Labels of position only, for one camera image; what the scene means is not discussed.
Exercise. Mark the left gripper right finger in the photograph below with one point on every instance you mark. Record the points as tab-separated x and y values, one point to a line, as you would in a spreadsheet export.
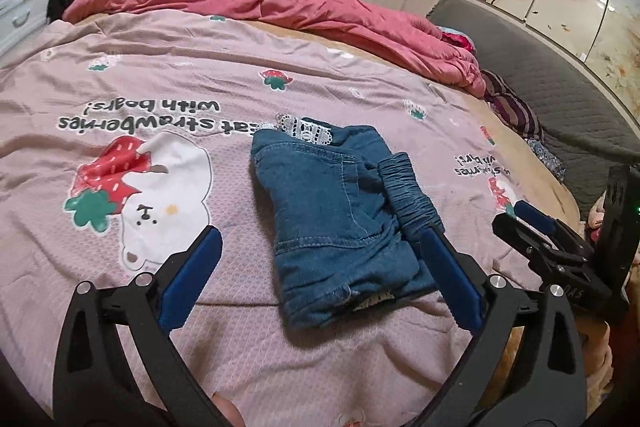
547	383

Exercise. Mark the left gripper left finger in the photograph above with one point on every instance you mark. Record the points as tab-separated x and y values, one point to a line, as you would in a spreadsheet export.
93	384

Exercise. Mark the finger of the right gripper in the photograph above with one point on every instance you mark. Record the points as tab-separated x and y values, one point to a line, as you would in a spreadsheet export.
553	248
539	220

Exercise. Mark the blue denim lace-trimmed pants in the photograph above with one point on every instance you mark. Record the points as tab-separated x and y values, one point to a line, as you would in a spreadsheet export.
348	214

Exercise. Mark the person's left hand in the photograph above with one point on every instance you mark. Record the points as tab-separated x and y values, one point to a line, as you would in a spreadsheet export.
228	409

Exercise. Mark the pile of clothes beside bed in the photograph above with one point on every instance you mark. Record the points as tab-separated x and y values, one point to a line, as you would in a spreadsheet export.
593	229

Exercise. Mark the grey padded headboard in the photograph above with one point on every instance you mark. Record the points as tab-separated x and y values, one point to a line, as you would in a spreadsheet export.
581	127

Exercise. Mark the striped purple pillow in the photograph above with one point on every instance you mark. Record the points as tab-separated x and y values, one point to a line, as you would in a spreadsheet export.
512	110

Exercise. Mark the pink strawberry bear bedsheet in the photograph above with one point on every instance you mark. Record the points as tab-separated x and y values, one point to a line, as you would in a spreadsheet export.
123	137

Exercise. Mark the red pink quilt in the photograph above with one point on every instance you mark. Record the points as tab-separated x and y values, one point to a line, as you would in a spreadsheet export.
408	41

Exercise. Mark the tree painting wall panels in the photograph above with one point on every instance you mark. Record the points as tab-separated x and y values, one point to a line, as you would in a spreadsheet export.
602	34

